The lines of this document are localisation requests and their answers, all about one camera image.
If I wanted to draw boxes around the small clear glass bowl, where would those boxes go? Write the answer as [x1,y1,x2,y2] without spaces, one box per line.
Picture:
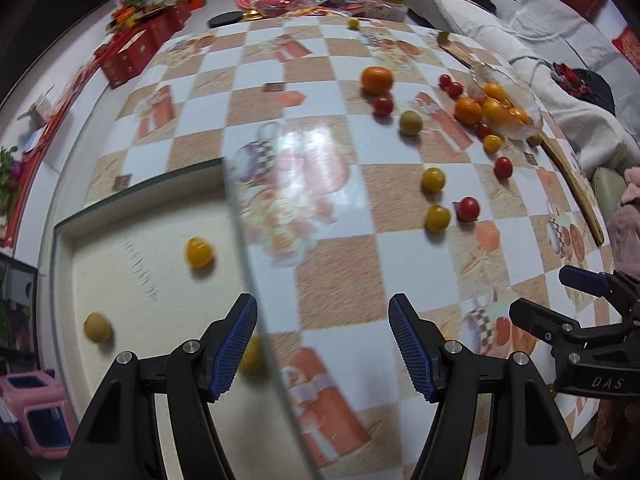
[469,62,545,142]

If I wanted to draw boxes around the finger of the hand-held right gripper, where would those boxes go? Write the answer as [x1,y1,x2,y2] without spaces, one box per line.
[508,297,588,353]
[559,265,640,312]

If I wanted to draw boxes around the orange mandarin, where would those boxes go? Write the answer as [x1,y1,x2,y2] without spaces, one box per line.
[454,97,483,126]
[360,66,395,95]

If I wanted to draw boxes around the grey white sofa blanket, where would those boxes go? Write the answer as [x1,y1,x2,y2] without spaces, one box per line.
[387,0,640,176]

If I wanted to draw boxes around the red gift box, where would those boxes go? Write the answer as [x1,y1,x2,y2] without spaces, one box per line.
[98,28,157,89]
[145,0,193,47]

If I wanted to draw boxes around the black round lid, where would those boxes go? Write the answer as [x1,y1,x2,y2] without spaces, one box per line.
[208,10,243,29]

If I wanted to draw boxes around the pink plush toy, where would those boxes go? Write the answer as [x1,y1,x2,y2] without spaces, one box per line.
[606,166,640,273]

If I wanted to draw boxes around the pink pet carrier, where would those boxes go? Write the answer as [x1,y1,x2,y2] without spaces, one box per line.
[0,369,79,457]

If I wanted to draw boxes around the large clear glass dish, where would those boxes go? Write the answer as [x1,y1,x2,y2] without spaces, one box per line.
[50,121,361,480]

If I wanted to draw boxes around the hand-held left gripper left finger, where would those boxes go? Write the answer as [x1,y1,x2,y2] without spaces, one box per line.
[60,293,259,480]

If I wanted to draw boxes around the green potted plant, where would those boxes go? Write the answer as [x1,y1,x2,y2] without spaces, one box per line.
[0,146,23,211]

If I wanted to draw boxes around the jar with yellow lid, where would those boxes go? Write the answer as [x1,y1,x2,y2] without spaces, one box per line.
[365,0,408,23]

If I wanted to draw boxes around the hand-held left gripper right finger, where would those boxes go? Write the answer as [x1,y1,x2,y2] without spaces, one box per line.
[388,293,584,480]

